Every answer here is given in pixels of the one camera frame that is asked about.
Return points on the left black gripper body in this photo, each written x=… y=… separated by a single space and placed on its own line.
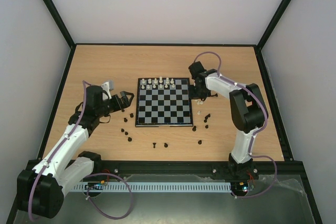
x=115 y=107

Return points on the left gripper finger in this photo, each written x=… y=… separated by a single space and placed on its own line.
x=127 y=100
x=126 y=94

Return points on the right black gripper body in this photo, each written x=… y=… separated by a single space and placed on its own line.
x=199 y=93

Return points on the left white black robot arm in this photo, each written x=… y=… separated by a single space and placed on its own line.
x=41 y=190

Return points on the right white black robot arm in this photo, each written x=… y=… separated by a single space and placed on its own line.
x=247 y=107

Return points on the left circuit board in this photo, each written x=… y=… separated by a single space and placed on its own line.
x=96 y=185

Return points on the black piece right tall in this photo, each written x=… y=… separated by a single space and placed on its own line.
x=208 y=116

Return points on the black and silver chessboard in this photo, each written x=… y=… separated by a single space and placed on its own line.
x=164 y=107

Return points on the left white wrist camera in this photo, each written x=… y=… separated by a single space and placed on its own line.
x=107 y=87

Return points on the light blue slotted cable duct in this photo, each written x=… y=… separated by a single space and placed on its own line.
x=160 y=187

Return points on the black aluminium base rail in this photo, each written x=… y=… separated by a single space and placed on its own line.
x=214 y=170

